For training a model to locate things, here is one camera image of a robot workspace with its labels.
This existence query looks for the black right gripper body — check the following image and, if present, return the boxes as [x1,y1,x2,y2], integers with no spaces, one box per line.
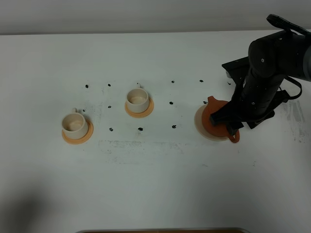
[230,70,292,130]

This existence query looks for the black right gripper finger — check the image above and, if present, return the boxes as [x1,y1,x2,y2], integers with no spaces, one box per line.
[226,123,244,136]
[209,100,241,126]

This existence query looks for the brown clay teapot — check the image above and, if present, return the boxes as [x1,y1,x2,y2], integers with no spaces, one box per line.
[201,96,240,143]

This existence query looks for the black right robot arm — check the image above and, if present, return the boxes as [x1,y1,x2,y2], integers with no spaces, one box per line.
[202,14,311,142]

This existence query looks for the beige teapot saucer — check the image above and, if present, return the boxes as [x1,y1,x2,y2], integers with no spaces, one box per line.
[194,104,229,141]

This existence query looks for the orange coaster centre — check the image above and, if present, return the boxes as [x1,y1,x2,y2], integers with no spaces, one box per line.
[124,97,154,118]

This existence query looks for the orange coaster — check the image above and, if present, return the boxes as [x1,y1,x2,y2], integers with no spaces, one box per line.
[62,119,94,145]
[124,97,154,118]

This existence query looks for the white teacup centre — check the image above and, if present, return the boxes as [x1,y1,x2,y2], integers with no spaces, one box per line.
[126,83,149,114]

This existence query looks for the white teacup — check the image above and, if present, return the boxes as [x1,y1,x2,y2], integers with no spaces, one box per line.
[61,108,88,140]
[126,83,149,114]

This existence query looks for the brown tray edge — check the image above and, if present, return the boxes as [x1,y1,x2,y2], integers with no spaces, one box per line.
[78,227,249,233]

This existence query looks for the white teacup left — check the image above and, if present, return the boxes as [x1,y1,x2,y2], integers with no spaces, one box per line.
[61,108,88,140]

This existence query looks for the orange coaster left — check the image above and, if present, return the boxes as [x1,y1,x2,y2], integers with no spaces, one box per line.
[62,119,94,145]

